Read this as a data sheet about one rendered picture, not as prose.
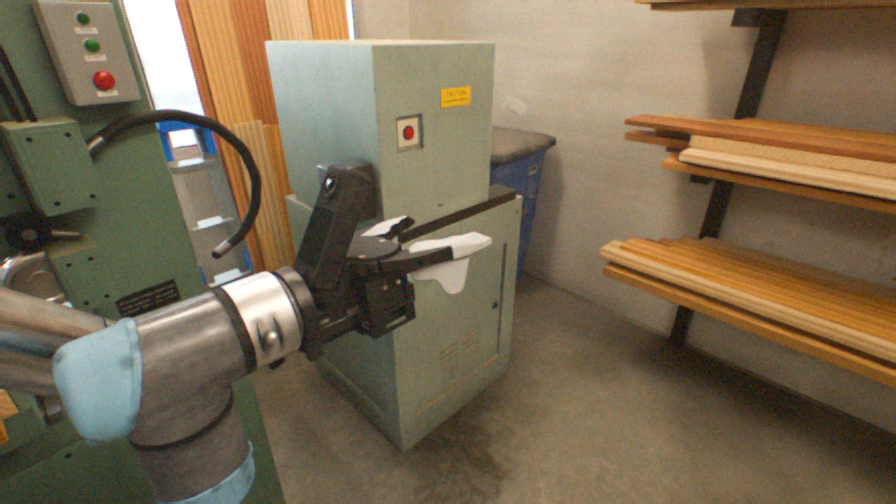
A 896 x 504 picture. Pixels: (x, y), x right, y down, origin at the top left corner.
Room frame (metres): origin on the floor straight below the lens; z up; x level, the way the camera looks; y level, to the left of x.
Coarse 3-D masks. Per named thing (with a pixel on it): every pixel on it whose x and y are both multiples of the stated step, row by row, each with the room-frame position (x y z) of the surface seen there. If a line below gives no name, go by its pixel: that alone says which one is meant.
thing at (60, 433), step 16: (64, 304) 0.93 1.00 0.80; (64, 416) 0.59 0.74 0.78; (48, 432) 0.56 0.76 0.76; (64, 432) 0.58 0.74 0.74; (16, 448) 0.53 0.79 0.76; (32, 448) 0.54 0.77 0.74; (48, 448) 0.56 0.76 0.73; (0, 464) 0.51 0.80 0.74; (16, 464) 0.52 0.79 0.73; (0, 480) 0.50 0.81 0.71
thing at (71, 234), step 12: (12, 216) 0.69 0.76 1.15; (24, 216) 0.69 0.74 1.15; (36, 216) 0.71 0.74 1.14; (0, 228) 0.68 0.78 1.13; (12, 228) 0.67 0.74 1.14; (24, 228) 0.68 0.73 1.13; (36, 228) 0.69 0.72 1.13; (48, 228) 0.70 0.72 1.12; (12, 240) 0.66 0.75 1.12; (24, 240) 0.67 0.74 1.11; (36, 240) 0.68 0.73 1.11; (48, 240) 0.69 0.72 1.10
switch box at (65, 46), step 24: (48, 24) 0.78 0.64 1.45; (72, 24) 0.80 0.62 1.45; (96, 24) 0.82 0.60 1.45; (48, 48) 0.81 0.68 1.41; (72, 48) 0.79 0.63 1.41; (120, 48) 0.84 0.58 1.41; (72, 72) 0.78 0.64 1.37; (120, 72) 0.83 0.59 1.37; (72, 96) 0.78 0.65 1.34; (96, 96) 0.80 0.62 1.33; (120, 96) 0.82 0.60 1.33
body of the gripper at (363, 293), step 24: (360, 240) 0.40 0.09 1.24; (384, 240) 0.39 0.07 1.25; (360, 264) 0.34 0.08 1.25; (336, 288) 0.34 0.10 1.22; (360, 288) 0.34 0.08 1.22; (384, 288) 0.35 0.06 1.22; (408, 288) 0.37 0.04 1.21; (312, 312) 0.30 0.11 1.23; (336, 312) 0.33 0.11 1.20; (360, 312) 0.34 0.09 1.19; (384, 312) 0.34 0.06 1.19; (408, 312) 0.36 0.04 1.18; (312, 336) 0.30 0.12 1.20; (336, 336) 0.34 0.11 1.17; (312, 360) 0.30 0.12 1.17
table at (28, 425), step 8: (32, 400) 0.53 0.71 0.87; (32, 408) 0.50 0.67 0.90; (16, 416) 0.48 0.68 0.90; (24, 416) 0.49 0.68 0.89; (32, 416) 0.49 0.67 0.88; (40, 416) 0.52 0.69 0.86; (8, 424) 0.47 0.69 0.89; (16, 424) 0.48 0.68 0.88; (24, 424) 0.48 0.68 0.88; (32, 424) 0.49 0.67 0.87; (40, 424) 0.49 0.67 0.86; (8, 432) 0.47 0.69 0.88; (16, 432) 0.47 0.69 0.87; (24, 432) 0.48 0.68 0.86; (32, 432) 0.49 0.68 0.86; (40, 432) 0.49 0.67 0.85; (16, 440) 0.47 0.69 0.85; (24, 440) 0.48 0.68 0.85; (0, 448) 0.46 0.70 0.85; (8, 448) 0.46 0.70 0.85
